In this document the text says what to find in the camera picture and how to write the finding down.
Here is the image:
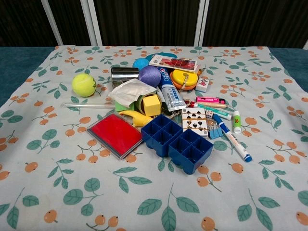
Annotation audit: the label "yellow round disc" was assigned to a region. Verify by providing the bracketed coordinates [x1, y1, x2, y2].
[171, 69, 199, 85]

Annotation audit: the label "yellow toy banana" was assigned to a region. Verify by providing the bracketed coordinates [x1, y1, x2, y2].
[118, 110, 154, 128]

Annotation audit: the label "clear plastic tube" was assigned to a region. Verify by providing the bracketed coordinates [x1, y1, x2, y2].
[63, 102, 116, 109]

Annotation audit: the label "wooden handled pen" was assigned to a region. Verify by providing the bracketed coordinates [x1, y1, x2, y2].
[192, 102, 228, 109]

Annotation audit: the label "Crest toothpaste tube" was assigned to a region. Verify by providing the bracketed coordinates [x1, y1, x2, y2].
[157, 66, 187, 112]

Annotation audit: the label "pink lip balm tube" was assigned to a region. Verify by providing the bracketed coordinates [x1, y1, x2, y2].
[195, 96, 226, 103]

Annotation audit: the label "red stamp pad case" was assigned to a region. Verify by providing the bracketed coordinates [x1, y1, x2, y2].
[87, 113, 144, 160]

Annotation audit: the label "purple foam ball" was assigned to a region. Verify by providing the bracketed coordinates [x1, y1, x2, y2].
[138, 65, 162, 88]

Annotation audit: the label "floral print tablecloth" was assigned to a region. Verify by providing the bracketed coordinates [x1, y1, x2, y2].
[0, 45, 308, 231]

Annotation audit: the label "blue four-cell tray block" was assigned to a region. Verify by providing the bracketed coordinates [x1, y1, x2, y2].
[140, 114, 184, 158]
[168, 128, 215, 175]

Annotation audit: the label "shiny steel cup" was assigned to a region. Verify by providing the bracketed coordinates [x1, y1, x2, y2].
[111, 67, 141, 86]

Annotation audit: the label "yellow-green tennis ball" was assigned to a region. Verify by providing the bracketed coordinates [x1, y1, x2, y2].
[71, 73, 97, 98]

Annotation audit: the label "white green labelled tube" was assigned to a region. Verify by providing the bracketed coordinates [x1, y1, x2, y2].
[203, 106, 232, 120]

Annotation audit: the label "blue binder clips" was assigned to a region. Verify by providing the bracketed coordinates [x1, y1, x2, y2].
[207, 121, 226, 140]

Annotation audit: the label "card pack with red picture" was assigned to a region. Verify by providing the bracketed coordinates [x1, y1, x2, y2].
[148, 54, 198, 73]

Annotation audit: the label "banded playing card deck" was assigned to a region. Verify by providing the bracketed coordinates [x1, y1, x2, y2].
[181, 107, 209, 139]

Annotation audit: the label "white mahjong tile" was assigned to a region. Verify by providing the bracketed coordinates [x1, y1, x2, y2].
[195, 77, 208, 93]

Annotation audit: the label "white glue stick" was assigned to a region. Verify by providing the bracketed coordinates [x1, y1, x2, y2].
[231, 110, 242, 134]

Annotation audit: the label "white plastic pouch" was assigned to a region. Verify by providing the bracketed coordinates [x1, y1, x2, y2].
[108, 78, 158, 108]

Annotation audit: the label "yellow foam cube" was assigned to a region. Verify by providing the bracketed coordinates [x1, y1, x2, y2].
[142, 94, 162, 115]

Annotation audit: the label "blue foam ball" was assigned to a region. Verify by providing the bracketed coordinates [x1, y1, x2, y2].
[132, 58, 151, 71]

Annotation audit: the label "blue white marker pen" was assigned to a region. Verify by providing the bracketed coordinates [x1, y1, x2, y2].
[212, 113, 254, 163]

